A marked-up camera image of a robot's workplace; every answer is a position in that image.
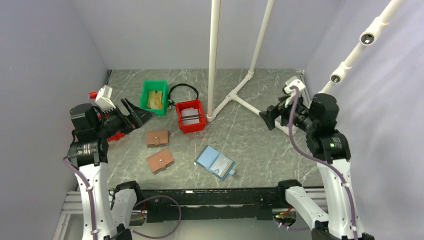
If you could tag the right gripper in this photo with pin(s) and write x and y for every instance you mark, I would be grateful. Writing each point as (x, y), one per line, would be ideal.
(273, 112)

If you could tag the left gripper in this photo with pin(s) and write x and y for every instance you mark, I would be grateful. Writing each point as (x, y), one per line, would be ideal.
(137, 117)

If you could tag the blue card holder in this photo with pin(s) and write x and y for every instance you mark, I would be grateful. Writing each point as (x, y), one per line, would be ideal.
(206, 158)

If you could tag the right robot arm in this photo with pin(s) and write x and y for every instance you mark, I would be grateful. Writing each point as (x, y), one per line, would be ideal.
(330, 150)

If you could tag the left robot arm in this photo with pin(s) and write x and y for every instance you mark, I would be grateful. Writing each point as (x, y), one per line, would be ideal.
(87, 157)

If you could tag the brown card holder back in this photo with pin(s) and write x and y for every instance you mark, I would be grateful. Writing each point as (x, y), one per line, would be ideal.
(157, 138)

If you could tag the brown card holder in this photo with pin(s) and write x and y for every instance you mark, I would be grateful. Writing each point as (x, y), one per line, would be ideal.
(160, 160)
(157, 138)

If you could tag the brown card holder front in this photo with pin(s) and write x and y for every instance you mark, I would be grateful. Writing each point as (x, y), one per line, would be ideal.
(160, 160)

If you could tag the white card in red bin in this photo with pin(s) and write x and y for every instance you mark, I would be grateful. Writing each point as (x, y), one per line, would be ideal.
(190, 116)

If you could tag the orange card behind grey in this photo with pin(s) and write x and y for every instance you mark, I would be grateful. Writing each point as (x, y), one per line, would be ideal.
(221, 165)

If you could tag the large red plastic bin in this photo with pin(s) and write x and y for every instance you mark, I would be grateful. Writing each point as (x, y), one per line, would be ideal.
(114, 136)

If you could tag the green plastic bin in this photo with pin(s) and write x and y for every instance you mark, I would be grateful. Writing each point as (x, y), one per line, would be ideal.
(150, 85)

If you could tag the small red plastic bin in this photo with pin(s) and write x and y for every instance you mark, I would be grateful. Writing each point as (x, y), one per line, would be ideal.
(195, 127)

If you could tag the white pipe with sockets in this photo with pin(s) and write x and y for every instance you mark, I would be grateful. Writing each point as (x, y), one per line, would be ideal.
(367, 38)

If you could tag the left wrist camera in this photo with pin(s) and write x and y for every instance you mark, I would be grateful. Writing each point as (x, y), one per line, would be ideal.
(102, 98)

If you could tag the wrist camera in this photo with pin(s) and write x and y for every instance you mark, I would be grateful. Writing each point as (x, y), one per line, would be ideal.
(293, 86)
(102, 98)

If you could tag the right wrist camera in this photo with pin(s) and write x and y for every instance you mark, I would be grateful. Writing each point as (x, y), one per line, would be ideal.
(293, 86)

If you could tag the white pvc pipe frame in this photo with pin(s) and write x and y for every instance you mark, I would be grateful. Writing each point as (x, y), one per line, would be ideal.
(246, 34)

